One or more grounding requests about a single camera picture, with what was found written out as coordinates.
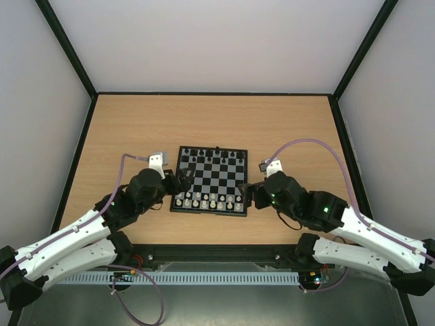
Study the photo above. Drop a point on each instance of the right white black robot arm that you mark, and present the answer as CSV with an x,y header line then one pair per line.
x,y
338,235

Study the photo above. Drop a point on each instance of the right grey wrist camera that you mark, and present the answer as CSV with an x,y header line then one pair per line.
x,y
270,168

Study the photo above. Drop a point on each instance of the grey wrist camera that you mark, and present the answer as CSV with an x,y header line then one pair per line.
x,y
270,168
157,161

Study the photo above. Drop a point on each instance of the black and silver chessboard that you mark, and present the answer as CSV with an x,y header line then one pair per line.
x,y
214,175

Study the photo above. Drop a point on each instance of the black enclosure frame post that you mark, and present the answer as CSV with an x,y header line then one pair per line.
x,y
55,25

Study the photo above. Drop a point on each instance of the white slotted cable duct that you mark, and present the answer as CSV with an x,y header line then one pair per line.
x,y
184,278

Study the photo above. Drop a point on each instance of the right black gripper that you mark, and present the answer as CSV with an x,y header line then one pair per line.
x,y
253,195

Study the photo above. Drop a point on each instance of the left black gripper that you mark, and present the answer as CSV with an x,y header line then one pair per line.
x,y
185,185

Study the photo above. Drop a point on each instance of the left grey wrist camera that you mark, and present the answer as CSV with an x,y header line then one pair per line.
x,y
157,161

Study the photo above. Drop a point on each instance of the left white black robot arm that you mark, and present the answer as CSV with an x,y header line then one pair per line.
x,y
114,212

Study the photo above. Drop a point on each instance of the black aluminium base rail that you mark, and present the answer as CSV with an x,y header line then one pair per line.
x,y
217,254

